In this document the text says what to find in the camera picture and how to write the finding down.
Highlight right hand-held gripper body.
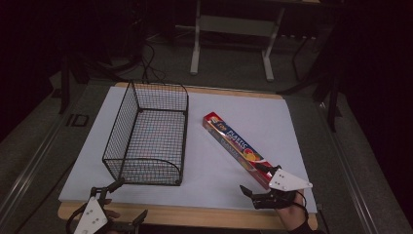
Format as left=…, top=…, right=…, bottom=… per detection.
left=252, top=168, right=314, bottom=210

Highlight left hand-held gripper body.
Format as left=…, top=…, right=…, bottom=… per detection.
left=73, top=186, right=136, bottom=234

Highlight long colourful plastic wrap box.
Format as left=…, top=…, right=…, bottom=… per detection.
left=202, top=111, right=278, bottom=191

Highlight black wire mesh basket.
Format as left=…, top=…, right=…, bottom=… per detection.
left=101, top=79, right=190, bottom=187

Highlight person's left hand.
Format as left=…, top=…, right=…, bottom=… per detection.
left=102, top=198, right=122, bottom=221

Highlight person's right hand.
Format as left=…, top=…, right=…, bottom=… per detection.
left=275, top=191, right=309, bottom=233

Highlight white sheet mat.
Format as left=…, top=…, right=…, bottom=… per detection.
left=57, top=85, right=319, bottom=215

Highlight black metal stand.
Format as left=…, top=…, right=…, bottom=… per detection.
left=277, top=32, right=344, bottom=134
left=56, top=53, right=131, bottom=115

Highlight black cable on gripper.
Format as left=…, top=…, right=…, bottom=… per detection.
left=292, top=190, right=310, bottom=222
left=65, top=204, right=90, bottom=234

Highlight grey metal rail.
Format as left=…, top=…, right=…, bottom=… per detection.
left=0, top=106, right=71, bottom=222
left=318, top=100, right=379, bottom=234

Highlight black rectangular bracket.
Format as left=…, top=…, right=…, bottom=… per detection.
left=65, top=113, right=90, bottom=128

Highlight black floor cables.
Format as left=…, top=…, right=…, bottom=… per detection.
left=138, top=41, right=168, bottom=83

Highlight white metal stand frame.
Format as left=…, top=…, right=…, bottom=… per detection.
left=189, top=0, right=287, bottom=83

